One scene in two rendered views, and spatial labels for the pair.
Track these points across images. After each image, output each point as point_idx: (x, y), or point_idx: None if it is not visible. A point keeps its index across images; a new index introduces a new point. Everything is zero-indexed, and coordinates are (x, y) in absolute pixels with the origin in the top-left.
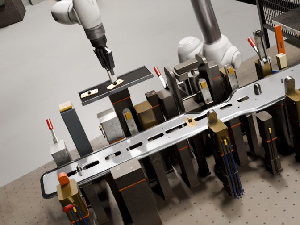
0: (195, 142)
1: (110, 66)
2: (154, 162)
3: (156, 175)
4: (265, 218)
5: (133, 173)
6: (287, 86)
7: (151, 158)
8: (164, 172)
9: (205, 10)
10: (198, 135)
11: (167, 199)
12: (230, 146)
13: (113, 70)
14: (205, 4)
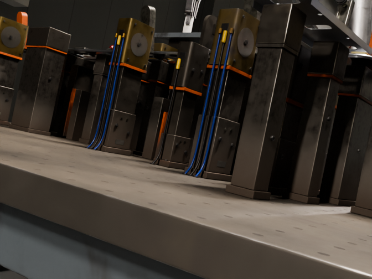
0: (149, 89)
1: (185, 7)
2: (95, 76)
3: (89, 97)
4: (34, 140)
5: (41, 31)
6: (244, 4)
7: (95, 66)
8: (96, 99)
9: (352, 13)
10: (156, 79)
11: (80, 141)
12: (120, 51)
13: (189, 17)
14: (355, 4)
